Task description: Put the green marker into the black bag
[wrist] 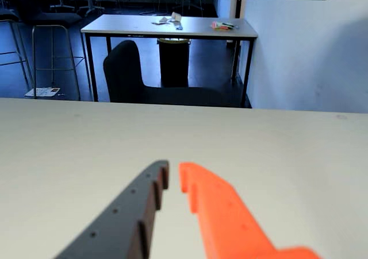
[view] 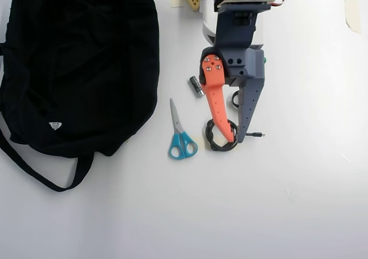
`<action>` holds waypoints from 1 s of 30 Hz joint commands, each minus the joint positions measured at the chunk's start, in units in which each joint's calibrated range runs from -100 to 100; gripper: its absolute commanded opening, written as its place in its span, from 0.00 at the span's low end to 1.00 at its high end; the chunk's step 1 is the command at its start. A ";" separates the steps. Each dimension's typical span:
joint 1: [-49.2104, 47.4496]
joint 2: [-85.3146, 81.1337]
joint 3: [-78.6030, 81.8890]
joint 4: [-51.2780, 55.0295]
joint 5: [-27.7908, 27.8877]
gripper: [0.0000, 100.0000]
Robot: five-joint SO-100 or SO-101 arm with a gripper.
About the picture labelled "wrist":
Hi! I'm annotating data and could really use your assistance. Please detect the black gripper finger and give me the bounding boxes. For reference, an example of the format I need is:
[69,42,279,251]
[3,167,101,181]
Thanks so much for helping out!
[53,159,170,259]

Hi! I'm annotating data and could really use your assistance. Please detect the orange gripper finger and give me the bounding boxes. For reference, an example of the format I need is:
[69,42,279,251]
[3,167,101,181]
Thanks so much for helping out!
[178,161,323,259]

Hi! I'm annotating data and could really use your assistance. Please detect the paper sheet on floor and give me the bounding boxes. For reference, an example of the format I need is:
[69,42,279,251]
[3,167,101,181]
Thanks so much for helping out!
[24,86,62,98]

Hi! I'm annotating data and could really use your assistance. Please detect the black upholstered chair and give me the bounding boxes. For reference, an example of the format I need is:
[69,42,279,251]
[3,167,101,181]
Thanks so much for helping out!
[103,40,232,107]

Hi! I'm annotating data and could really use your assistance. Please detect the black trash bin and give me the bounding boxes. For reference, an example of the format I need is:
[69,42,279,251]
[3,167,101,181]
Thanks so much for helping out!
[156,37,192,88]

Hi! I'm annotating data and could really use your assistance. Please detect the orange and green pens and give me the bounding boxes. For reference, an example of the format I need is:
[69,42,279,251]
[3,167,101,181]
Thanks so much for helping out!
[210,20,239,30]

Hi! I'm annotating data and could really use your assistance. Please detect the grey table with black legs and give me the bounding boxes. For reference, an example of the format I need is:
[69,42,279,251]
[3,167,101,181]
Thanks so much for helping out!
[80,14,259,108]

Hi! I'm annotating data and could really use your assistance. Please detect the dark office swivel chair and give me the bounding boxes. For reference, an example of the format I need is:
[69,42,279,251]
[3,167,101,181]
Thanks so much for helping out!
[45,0,76,12]

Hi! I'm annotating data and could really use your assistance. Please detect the metal frame bar stool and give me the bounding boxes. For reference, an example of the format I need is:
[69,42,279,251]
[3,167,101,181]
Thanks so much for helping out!
[0,9,33,85]
[30,24,82,100]

